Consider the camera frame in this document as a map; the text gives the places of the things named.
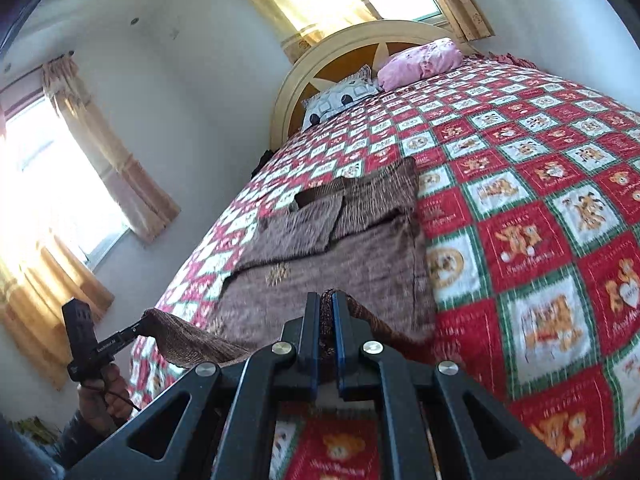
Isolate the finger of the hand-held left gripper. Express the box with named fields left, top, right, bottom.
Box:
left=125, top=320, right=153, bottom=343

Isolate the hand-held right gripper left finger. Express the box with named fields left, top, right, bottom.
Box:
left=65, top=292, right=323, bottom=480

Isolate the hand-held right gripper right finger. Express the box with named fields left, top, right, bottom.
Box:
left=330, top=290, right=581, bottom=480

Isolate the brown knit sweater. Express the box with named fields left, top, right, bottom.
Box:
left=142, top=156, right=436, bottom=381

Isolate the person's left forearm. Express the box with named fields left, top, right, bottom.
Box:
left=50, top=407, right=118, bottom=471

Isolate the person's left hand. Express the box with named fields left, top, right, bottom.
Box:
left=77, top=362, right=133, bottom=433

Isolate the beige patterned curtain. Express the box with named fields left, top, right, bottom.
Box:
left=0, top=240, right=116, bottom=391
left=41, top=56, right=182, bottom=246
left=410, top=0, right=496, bottom=43

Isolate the wide side window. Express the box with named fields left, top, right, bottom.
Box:
left=0, top=85, right=131, bottom=271

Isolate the dark cloth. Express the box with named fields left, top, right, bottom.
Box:
left=248, top=149, right=276, bottom=178

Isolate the grey patterned pillow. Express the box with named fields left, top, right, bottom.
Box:
left=301, top=65, right=381, bottom=132

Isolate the red checked printed bedspread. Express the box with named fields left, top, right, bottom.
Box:
left=127, top=55, right=640, bottom=480

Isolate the cream wooden headboard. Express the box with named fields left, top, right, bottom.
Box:
left=270, top=20, right=453, bottom=148

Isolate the pink pillow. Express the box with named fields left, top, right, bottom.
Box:
left=376, top=37, right=465, bottom=92

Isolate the red ruffled cloth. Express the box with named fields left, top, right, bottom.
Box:
left=487, top=51, right=538, bottom=70

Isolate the yellow sunlit curtain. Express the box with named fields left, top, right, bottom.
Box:
left=212, top=0, right=381, bottom=58

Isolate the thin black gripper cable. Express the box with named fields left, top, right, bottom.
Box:
left=80, top=380, right=143, bottom=413

